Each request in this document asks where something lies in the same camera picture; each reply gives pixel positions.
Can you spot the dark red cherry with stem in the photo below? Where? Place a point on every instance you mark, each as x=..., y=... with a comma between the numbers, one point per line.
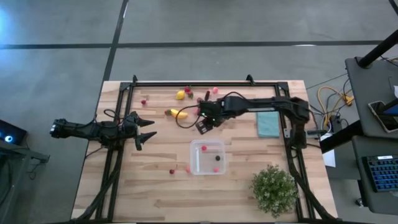
x=172, y=171

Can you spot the black device blue light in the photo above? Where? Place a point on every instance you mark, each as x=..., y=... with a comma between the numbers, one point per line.
x=11, y=132

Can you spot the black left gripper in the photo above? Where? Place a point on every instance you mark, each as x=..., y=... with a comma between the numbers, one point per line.
x=130, y=129

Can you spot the black aluminium table frame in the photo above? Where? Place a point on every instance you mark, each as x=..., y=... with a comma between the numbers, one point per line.
x=202, y=84

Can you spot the grey desk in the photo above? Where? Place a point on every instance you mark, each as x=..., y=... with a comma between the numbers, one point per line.
x=367, y=93
x=373, y=202

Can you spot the potted plant white flowers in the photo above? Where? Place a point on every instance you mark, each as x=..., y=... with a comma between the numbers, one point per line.
x=273, y=189

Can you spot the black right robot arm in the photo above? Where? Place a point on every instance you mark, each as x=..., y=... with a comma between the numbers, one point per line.
x=264, y=105

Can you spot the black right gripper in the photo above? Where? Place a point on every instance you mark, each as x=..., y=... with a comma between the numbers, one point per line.
x=211, y=110

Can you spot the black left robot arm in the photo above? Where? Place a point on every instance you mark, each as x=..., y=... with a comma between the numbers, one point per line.
x=81, y=130

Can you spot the clear plastic tupperware container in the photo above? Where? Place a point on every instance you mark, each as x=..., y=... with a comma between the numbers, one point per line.
x=208, y=165

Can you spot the smartphone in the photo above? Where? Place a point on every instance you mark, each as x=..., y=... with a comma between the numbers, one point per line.
x=377, y=115

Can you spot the folded teal cloth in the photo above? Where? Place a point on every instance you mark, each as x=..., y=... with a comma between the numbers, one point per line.
x=268, y=124

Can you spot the backlit keyboard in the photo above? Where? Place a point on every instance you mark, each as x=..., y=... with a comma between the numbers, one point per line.
x=382, y=174

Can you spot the tablet with blue screen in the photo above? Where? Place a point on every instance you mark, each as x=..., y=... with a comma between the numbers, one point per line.
x=392, y=109

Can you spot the grey metal stand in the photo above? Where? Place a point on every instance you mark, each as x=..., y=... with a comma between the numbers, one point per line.
x=21, y=151

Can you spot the black pole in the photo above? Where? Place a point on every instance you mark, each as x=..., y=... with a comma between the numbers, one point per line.
x=376, y=49

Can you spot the black frame clamp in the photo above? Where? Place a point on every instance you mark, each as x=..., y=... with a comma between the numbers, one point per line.
x=134, y=78
x=250, y=79

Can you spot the yellow banana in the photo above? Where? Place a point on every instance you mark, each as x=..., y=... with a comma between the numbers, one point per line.
x=179, y=114

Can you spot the yellow lemon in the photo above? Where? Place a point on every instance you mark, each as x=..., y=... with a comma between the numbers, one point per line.
x=180, y=95

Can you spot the white paper sheet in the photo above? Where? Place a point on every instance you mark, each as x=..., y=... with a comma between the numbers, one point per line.
x=329, y=157

